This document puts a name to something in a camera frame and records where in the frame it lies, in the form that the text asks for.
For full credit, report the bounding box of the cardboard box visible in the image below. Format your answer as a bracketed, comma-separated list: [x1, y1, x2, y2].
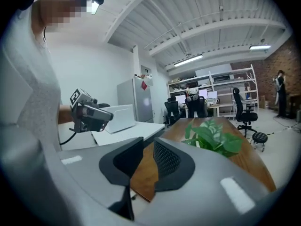
[259, 95, 269, 109]

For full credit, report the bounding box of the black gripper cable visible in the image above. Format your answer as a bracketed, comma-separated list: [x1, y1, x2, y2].
[59, 130, 79, 146]

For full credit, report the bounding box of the short ceiling light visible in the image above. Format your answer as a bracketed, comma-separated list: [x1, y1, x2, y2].
[249, 44, 272, 51]

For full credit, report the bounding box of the floor cable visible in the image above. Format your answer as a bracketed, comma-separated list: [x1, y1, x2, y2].
[267, 115, 301, 135]

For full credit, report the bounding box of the green potted plant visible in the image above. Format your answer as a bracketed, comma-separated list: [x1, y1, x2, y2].
[182, 118, 244, 159]

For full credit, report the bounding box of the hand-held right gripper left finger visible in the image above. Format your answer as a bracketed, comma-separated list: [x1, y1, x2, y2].
[58, 137, 144, 221]

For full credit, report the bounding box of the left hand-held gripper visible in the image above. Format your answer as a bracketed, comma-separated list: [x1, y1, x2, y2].
[69, 87, 114, 133]

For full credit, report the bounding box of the person's head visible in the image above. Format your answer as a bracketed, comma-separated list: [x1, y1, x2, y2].
[32, 0, 88, 34]

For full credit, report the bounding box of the black round stool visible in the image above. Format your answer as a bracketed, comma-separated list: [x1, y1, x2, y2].
[251, 131, 269, 153]

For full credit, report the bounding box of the long ceiling light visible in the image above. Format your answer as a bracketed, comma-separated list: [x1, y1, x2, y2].
[173, 53, 204, 68]

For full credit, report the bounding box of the white metal shelving unit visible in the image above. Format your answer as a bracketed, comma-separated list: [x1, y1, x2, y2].
[167, 64, 260, 109]

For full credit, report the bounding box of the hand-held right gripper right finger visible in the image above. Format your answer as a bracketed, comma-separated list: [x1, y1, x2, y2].
[136, 137, 271, 226]

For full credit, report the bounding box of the gray refrigerator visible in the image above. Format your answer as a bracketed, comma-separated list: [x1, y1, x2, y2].
[117, 75, 155, 124]

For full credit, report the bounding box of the white plastic box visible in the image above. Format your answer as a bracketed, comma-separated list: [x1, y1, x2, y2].
[100, 104, 137, 134]

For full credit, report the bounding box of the person's gray shirt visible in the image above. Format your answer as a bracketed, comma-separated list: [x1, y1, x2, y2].
[0, 7, 62, 152]

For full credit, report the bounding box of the tall black office chair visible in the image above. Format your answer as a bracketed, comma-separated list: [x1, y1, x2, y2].
[232, 87, 259, 137]

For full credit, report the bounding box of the white office desk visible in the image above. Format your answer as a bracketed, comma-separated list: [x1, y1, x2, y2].
[185, 102, 236, 121]

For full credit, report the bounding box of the person's left forearm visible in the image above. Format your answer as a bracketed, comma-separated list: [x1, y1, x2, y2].
[58, 105, 74, 125]

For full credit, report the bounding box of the white and gray helmet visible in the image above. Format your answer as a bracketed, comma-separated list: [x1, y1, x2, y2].
[186, 87, 201, 101]

